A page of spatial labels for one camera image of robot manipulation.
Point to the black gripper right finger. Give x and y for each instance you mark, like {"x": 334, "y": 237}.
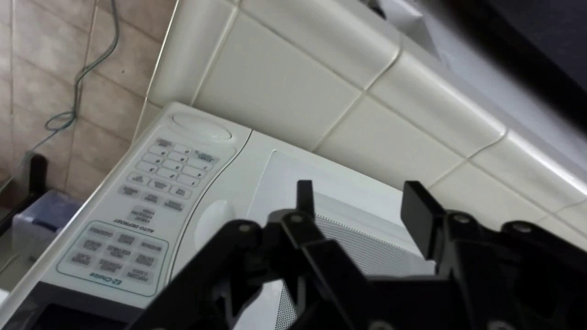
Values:
{"x": 488, "y": 269}

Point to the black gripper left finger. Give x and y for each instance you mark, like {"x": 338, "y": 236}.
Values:
{"x": 294, "y": 245}

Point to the white microwave door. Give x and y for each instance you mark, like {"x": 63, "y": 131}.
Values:
{"x": 349, "y": 195}

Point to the white microwave oven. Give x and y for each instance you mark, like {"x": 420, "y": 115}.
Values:
{"x": 121, "y": 232}

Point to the translucent storage bin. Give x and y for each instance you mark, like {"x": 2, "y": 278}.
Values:
{"x": 46, "y": 223}

